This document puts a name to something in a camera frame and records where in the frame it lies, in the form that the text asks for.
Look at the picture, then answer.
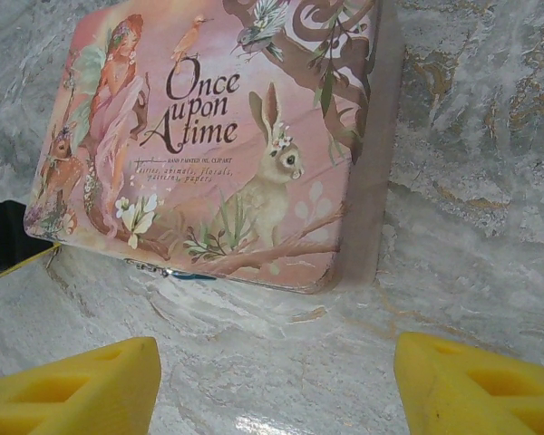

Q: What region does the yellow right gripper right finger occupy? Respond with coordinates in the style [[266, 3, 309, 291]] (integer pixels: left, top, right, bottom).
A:
[[396, 331, 544, 435]]

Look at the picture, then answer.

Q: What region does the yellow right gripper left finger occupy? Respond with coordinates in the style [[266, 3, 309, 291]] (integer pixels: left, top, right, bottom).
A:
[[0, 335, 160, 435]]

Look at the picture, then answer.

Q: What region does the pink illustrated book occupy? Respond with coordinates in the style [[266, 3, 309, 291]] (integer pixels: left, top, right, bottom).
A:
[[22, 0, 407, 298]]

